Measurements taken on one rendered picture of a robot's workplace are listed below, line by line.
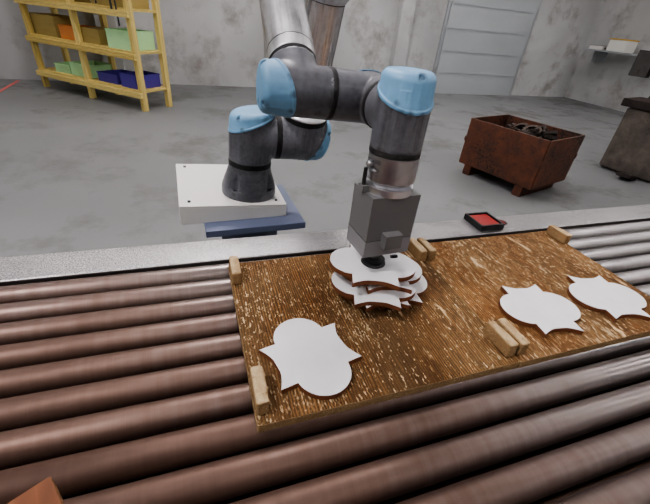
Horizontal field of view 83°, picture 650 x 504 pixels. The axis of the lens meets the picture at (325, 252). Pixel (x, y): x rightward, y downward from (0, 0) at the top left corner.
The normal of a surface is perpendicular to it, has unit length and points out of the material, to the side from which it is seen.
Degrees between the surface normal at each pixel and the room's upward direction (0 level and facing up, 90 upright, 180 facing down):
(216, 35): 90
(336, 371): 0
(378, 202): 90
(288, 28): 36
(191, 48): 90
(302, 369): 0
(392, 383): 0
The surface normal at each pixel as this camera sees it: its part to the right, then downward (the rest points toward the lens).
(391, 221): 0.37, 0.54
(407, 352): 0.09, -0.83
